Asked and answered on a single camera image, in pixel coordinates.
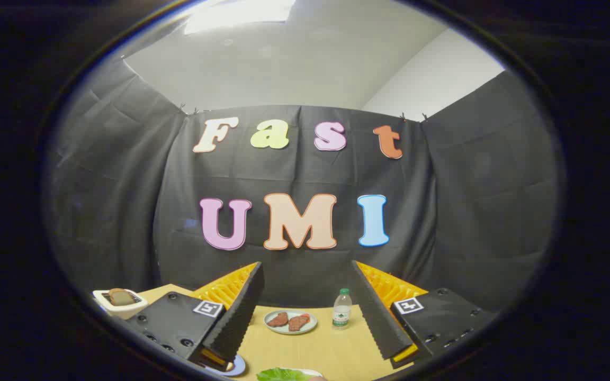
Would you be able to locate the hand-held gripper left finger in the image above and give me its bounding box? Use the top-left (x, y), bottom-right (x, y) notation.
top-left (125, 261), bottom-right (265, 371)

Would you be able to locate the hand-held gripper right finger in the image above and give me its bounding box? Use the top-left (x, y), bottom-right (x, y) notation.
top-left (351, 260), bottom-right (496, 369)

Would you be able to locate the green lettuce leaf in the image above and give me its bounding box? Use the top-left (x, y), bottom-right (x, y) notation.
top-left (256, 368), bottom-right (313, 381)

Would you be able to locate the clear plastic water bottle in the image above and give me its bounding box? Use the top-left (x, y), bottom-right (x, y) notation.
top-left (331, 288), bottom-right (353, 330)

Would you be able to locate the blue round plate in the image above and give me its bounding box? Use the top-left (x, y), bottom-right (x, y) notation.
top-left (207, 353), bottom-right (246, 377)

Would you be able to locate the pale green oval plate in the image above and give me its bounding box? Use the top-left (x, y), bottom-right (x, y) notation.
top-left (264, 310), bottom-right (318, 335)

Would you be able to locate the white square plate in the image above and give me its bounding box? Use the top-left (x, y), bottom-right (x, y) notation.
top-left (279, 368), bottom-right (324, 379)

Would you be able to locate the white toaster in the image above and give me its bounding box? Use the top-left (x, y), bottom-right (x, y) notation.
top-left (92, 288), bottom-right (148, 320)

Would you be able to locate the browned toast slice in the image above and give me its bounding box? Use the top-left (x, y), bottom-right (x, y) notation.
top-left (108, 288), bottom-right (136, 306)

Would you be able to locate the black backdrop cloth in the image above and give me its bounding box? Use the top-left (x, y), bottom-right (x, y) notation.
top-left (46, 58), bottom-right (560, 318)

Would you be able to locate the ceiling light panel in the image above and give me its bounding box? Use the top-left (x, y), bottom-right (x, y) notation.
top-left (183, 0), bottom-right (296, 35)

